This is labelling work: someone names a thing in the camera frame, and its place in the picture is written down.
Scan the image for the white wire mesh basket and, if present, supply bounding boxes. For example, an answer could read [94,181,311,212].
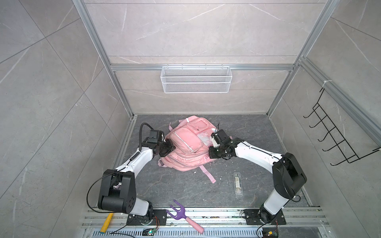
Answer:
[160,66,233,94]

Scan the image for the black wire hook rack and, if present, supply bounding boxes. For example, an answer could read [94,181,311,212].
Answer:
[303,88,381,166]

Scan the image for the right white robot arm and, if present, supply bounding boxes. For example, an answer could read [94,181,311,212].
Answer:
[208,130,307,223]

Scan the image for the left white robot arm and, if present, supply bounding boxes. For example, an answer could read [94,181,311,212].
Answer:
[98,130,175,220]

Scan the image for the clear plastic pen box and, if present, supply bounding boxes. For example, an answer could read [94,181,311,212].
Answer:
[233,172,243,197]

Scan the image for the yellow toy shovel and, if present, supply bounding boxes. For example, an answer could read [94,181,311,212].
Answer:
[100,213,114,234]

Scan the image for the pink school backpack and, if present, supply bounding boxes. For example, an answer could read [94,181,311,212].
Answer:
[158,116,216,183]

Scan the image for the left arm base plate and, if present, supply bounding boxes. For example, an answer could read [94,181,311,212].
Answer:
[127,209,168,226]

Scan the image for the small green circuit board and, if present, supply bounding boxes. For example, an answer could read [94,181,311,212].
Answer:
[141,228,157,237]

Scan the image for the purple toy garden fork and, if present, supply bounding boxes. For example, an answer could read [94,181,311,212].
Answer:
[166,200,204,234]

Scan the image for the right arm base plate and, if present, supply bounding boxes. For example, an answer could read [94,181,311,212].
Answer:
[241,209,286,225]

